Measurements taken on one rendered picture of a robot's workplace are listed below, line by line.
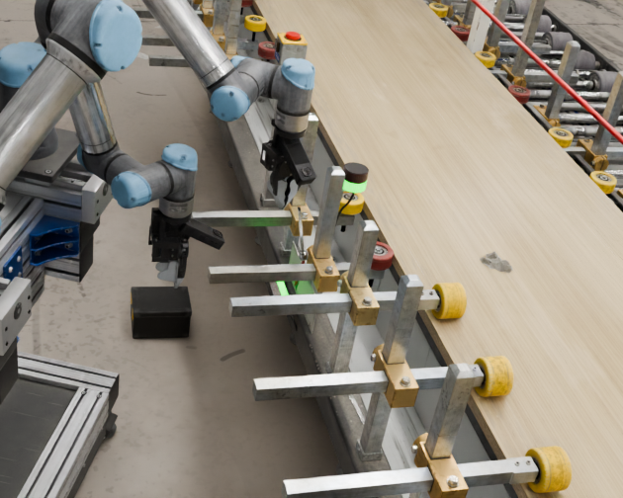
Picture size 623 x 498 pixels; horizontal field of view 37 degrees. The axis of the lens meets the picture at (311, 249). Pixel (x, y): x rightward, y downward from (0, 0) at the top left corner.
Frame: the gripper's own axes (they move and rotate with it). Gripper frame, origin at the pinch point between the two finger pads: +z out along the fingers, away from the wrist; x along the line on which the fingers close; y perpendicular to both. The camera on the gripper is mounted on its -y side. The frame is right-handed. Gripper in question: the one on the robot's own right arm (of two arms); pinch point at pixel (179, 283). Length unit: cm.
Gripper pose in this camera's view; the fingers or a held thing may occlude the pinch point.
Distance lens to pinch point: 221.2
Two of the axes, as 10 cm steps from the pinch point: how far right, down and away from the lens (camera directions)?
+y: -9.6, 0.2, -2.9
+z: -1.5, 8.2, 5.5
